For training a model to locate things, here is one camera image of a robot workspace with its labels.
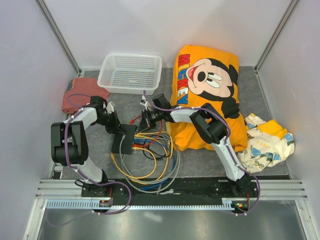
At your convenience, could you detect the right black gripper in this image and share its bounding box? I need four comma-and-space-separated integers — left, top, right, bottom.
137, 109, 163, 134

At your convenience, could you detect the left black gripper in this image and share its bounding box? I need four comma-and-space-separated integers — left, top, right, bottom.
93, 110, 126, 135

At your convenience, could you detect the red ethernet cable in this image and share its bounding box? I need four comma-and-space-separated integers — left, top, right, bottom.
127, 115, 165, 148

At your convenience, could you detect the black network switch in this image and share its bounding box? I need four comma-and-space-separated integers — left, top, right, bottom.
111, 124, 137, 155

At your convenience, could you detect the grey ethernet cable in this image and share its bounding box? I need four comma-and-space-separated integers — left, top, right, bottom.
118, 129, 182, 193

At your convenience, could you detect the white plastic basket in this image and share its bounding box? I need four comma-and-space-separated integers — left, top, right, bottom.
97, 53, 162, 95

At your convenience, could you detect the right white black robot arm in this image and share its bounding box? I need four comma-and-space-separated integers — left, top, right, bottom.
140, 91, 251, 197

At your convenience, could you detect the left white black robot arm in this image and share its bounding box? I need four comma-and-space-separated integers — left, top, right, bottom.
50, 96, 126, 197

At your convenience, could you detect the folded red shirt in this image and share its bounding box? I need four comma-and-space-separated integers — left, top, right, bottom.
61, 77, 110, 114

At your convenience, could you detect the orange Mickey Mouse shirt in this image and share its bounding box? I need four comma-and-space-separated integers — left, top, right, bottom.
170, 45, 248, 152

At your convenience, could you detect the cream patterned cloth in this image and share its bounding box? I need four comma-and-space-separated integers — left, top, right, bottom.
237, 113, 295, 173

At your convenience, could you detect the yellow ethernet cable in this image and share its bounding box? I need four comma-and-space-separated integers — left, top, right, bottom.
109, 131, 177, 185

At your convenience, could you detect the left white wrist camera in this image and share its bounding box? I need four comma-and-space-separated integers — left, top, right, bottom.
106, 101, 115, 114

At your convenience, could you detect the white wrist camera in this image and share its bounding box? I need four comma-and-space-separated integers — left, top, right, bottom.
106, 101, 115, 114
139, 95, 151, 109

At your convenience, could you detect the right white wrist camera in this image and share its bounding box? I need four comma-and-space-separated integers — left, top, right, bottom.
139, 95, 151, 109

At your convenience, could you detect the black cable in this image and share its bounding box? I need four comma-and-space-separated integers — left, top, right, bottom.
142, 143, 173, 160

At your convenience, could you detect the blue ethernet cable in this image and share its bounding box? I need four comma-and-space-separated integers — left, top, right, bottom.
134, 136, 180, 190

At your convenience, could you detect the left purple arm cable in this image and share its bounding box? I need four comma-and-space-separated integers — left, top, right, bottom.
44, 92, 132, 227

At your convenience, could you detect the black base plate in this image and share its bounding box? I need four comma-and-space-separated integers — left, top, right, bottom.
74, 177, 259, 201

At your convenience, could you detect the grey slotted cable duct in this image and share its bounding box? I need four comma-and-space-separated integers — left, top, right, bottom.
46, 199, 235, 211

